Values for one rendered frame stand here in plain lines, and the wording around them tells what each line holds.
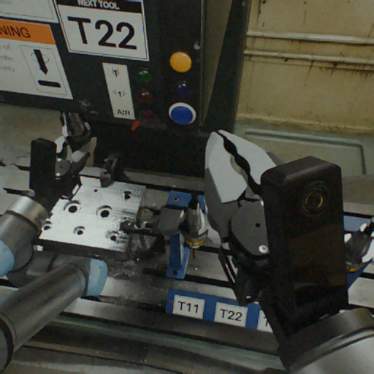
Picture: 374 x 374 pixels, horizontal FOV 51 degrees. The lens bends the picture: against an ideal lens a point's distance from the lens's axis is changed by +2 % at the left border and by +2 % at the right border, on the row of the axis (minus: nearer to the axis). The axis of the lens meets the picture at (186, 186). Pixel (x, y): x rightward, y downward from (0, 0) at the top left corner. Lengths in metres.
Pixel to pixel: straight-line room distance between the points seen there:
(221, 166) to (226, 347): 0.80
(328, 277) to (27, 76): 0.44
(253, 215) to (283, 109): 1.57
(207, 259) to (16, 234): 0.56
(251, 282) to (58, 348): 1.01
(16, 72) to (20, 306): 0.33
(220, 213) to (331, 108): 1.59
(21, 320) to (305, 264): 0.46
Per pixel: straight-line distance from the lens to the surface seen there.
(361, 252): 0.84
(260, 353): 1.11
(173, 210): 0.86
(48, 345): 1.30
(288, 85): 1.78
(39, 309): 0.68
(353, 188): 1.57
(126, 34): 0.47
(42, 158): 0.84
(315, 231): 0.26
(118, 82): 0.51
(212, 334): 1.07
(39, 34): 0.52
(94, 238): 1.11
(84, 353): 1.25
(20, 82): 0.58
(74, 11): 0.48
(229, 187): 0.33
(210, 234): 0.83
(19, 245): 0.83
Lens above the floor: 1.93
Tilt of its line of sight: 53 degrees down
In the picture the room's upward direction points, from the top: 1 degrees counter-clockwise
